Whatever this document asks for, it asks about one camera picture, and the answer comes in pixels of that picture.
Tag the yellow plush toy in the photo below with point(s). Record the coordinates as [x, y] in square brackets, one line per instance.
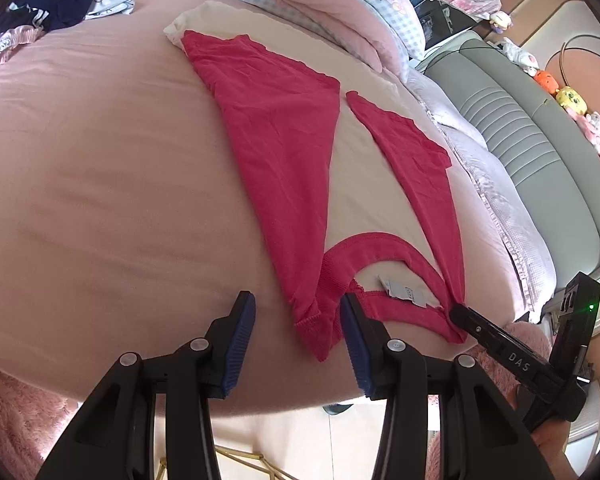
[571, 101]

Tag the pale pink pillow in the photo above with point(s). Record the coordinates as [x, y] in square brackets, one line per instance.
[510, 220]

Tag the pink and cream shirt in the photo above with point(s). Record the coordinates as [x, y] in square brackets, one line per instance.
[280, 135]

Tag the pink striped cloth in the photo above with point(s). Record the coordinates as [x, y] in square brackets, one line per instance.
[10, 45]

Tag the pink fuzzy clothing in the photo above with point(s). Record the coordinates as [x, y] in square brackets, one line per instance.
[20, 410]

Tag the orange plush toy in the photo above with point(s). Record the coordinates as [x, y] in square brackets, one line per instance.
[547, 82]

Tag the pink and white plush bear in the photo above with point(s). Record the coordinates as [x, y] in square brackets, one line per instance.
[592, 130]

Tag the grey padded headboard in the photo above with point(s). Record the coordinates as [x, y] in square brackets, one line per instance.
[530, 150]

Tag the light printed cloth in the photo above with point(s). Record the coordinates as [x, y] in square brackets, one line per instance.
[110, 7]

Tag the white plush toy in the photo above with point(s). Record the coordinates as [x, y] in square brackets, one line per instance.
[520, 55]

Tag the person's right hand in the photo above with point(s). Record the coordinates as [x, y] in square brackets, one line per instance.
[555, 452]

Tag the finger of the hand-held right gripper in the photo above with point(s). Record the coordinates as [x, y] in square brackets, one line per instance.
[480, 327]

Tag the small white hanging plush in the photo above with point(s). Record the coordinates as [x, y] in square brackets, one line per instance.
[500, 20]

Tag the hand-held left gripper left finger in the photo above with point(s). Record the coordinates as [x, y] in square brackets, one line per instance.
[239, 345]

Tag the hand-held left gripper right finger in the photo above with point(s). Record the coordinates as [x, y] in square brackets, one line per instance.
[354, 355]

